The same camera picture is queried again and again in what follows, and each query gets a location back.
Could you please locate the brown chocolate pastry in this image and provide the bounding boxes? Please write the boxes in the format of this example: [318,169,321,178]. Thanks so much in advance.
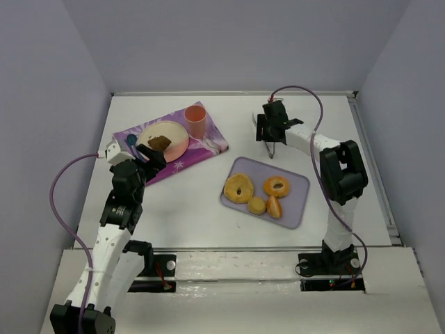
[147,135,172,152]

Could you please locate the metal serving tongs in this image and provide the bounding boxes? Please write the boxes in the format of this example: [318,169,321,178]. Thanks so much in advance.
[252,112,275,159]

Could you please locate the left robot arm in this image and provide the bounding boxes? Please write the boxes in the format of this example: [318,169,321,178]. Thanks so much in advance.
[49,141,166,333]

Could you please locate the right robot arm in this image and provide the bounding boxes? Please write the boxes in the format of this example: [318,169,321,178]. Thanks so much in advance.
[255,100,369,278]

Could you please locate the cream and pink plate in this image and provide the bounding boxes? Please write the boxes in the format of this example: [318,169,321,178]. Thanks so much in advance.
[137,121,189,163]

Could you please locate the blue spoon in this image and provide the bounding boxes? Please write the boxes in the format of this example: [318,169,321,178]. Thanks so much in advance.
[126,134,138,157]

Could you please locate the purple floral placemat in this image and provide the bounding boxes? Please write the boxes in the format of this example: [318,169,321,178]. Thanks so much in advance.
[113,102,229,185]

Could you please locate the pink plastic cup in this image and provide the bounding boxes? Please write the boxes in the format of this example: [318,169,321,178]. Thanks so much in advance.
[184,105,207,139]

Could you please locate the sugared orange donut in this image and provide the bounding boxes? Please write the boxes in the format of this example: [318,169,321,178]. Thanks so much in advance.
[263,175,291,198]

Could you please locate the small round yellow muffin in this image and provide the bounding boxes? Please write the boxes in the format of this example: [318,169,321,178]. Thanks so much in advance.
[248,196,266,215]

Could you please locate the glossy orange bun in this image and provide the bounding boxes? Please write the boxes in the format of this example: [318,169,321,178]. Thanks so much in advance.
[266,196,282,219]

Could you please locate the lilac plastic tray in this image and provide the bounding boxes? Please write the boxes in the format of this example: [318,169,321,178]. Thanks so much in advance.
[220,157,310,230]

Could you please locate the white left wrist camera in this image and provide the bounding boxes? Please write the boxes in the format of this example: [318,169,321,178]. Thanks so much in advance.
[105,140,134,166]

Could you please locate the pale twisted ring bread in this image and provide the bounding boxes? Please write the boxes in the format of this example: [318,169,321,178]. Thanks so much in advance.
[223,173,254,204]

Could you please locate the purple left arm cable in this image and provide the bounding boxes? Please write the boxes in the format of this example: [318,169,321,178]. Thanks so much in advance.
[50,152,107,334]

